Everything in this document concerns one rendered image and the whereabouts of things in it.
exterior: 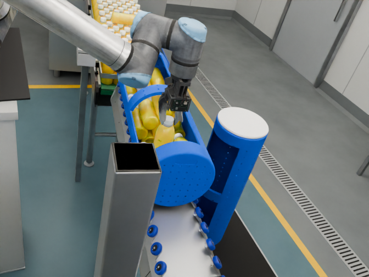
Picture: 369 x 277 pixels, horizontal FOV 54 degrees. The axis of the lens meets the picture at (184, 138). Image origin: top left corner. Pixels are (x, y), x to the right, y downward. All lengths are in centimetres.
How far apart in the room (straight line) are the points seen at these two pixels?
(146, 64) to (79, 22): 22
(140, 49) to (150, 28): 7
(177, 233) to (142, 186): 95
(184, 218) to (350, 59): 406
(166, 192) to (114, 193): 92
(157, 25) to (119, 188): 72
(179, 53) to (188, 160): 39
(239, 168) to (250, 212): 106
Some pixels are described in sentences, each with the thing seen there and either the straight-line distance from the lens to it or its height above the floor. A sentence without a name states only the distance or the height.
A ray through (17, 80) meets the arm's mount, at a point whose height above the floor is 116.
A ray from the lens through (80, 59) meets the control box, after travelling 217.
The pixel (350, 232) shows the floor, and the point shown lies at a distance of 332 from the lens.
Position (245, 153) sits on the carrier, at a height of 93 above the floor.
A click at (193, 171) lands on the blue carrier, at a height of 114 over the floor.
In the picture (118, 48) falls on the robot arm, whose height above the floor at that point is 159.
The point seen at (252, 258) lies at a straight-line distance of 248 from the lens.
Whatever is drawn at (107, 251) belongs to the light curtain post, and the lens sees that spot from 56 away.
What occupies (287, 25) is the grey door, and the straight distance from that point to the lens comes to 602.
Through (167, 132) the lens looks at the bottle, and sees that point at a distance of 130.
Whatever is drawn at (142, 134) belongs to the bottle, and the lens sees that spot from 161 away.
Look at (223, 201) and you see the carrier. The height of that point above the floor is 58.
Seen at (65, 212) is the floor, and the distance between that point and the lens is 264.
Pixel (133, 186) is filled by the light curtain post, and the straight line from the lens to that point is 46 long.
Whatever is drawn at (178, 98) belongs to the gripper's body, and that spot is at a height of 142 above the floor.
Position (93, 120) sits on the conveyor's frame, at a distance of 270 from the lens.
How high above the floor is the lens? 200
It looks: 35 degrees down
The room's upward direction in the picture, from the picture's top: 15 degrees clockwise
